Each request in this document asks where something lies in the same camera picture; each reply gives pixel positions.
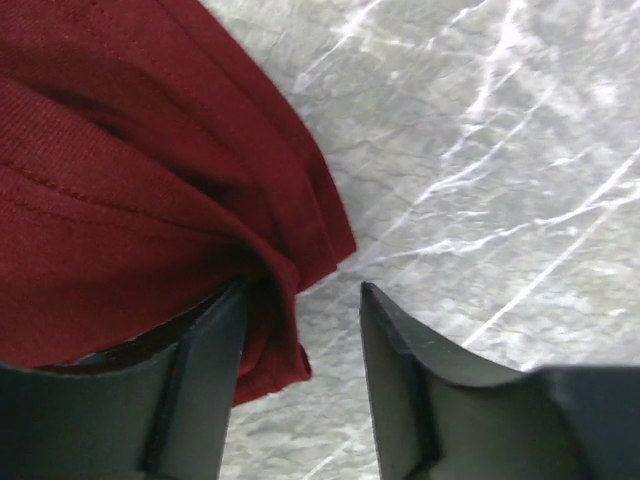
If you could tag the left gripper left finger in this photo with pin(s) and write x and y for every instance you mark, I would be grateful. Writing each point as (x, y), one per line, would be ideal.
(154, 407)

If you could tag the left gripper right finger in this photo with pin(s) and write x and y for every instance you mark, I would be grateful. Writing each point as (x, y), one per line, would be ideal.
(440, 411)

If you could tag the dark red t-shirt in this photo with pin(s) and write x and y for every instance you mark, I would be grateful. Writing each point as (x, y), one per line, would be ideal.
(146, 161)

